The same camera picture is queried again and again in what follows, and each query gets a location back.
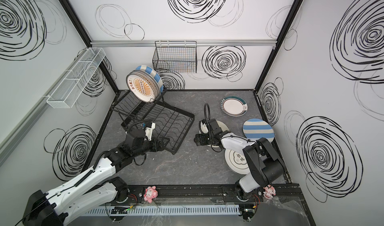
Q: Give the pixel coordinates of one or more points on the blue striped plate front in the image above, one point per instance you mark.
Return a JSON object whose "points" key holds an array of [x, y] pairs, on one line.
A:
{"points": [[150, 71]]}

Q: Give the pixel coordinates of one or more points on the blue striped plate right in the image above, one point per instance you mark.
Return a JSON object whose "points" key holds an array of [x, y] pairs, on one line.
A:
{"points": [[257, 129]]}

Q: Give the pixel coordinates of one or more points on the pink plush toy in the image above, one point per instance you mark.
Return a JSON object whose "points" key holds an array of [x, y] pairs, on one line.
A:
{"points": [[269, 192], [151, 193]]}

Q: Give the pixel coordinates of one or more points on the pink plush toy right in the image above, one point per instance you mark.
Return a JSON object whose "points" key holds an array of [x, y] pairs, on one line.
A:
{"points": [[269, 192]]}

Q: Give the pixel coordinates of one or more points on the black wire wall basket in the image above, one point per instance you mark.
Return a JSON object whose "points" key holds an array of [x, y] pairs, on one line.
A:
{"points": [[178, 59]]}

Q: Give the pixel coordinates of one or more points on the white plate green rim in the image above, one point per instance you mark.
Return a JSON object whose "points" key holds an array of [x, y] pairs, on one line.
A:
{"points": [[234, 106]]}

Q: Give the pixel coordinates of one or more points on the black wire dish rack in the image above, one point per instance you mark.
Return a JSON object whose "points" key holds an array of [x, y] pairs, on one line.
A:
{"points": [[172, 123]]}

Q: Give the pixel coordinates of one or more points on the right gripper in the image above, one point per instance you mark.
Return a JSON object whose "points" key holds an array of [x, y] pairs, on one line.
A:
{"points": [[204, 137]]}

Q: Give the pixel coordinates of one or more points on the white slotted cable duct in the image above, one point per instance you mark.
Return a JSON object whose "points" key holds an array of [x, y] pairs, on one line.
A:
{"points": [[192, 210]]}

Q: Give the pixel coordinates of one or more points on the aluminium wall rail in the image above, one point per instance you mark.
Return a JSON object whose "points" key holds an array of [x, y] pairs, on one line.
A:
{"points": [[13, 139], [177, 43]]}

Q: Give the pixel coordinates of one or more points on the pink plush toy left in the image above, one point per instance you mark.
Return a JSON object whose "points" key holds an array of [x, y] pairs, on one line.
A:
{"points": [[151, 193]]}

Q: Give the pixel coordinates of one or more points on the aluminium wall rail back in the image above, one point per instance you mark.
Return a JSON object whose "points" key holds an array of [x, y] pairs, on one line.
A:
{"points": [[177, 43]]}

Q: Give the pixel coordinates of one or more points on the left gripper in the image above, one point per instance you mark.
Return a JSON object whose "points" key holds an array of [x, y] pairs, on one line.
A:
{"points": [[157, 144]]}

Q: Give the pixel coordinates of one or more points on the white plate black rim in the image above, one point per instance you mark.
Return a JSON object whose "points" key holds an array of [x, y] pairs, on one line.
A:
{"points": [[236, 162]]}

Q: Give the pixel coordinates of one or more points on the white mesh wall shelf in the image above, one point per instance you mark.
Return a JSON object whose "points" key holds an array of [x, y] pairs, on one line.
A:
{"points": [[83, 77]]}

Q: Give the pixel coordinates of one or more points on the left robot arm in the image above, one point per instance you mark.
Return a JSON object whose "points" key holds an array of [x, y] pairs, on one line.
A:
{"points": [[97, 185]]}

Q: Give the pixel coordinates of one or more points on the aluminium wall rail left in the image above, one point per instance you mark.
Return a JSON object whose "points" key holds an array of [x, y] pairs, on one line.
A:
{"points": [[13, 139]]}

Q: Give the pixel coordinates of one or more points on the sunburst plate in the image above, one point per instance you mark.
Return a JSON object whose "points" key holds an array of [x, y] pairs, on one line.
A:
{"points": [[143, 86]]}

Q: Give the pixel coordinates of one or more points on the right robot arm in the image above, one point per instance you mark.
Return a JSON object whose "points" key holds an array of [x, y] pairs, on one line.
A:
{"points": [[263, 160]]}

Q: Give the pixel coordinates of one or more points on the blue striped plate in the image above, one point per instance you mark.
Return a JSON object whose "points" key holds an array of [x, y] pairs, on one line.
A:
{"points": [[257, 129], [150, 71]]}

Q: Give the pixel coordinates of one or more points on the cream floral plate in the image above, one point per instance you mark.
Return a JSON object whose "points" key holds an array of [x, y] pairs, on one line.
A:
{"points": [[223, 125]]}

